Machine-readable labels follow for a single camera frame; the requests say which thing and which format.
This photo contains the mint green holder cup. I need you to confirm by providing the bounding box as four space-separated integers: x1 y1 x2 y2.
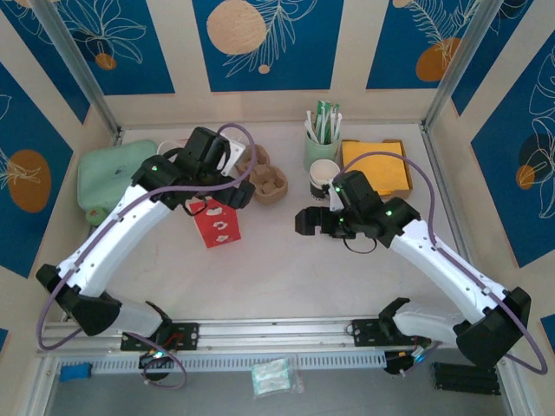
304 129 342 170

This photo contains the cardboard cup carrier stack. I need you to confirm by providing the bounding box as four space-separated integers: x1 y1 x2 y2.
253 172 290 207

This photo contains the small electronics board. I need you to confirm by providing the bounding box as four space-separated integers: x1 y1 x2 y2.
138 349 175 370
383 346 430 377

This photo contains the small clear plastic bag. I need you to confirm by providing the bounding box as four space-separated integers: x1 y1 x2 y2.
289 367 306 395

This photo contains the aluminium frame post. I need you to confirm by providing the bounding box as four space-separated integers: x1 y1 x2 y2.
29 0 123 136
421 0 508 132

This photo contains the green paper stick packet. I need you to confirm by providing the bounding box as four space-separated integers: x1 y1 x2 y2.
315 100 329 144
325 101 337 144

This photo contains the mint green fabric lunch bag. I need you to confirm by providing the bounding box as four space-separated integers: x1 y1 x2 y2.
76 138 160 213

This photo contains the white slotted cable duct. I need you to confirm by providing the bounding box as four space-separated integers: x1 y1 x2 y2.
55 351 388 376

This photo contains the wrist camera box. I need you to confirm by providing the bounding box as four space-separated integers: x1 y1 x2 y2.
219 136 248 177
328 185 349 214

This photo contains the yellow paper napkin stack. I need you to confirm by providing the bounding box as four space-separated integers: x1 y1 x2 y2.
341 139 413 196

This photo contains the black ribbed block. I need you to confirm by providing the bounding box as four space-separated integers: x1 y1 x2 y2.
430 361 502 396

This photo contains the brown cardboard napkin tray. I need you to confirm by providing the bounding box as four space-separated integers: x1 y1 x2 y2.
340 137 415 201

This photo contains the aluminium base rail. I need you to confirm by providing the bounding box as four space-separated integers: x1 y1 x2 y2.
36 312 515 360

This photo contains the aluminium frame strut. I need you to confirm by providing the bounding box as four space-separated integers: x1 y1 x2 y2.
24 355 60 416
496 367 531 416

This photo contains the plastic bag of green packets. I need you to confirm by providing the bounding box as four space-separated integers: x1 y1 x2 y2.
250 355 292 396

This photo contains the aluminium table side rail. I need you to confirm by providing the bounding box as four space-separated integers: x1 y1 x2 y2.
419 123 489 314

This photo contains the paper cup with black sleeve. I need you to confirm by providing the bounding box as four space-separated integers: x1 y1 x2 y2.
309 159 342 203

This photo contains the red white paper bag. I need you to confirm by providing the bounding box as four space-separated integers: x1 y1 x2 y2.
158 139 243 250

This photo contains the small blue plastic object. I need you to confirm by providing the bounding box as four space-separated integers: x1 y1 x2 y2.
58 362 92 383

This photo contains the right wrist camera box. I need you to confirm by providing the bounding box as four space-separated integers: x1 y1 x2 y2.
328 185 349 214

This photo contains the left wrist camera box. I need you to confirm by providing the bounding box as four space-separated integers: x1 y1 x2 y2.
219 136 248 177

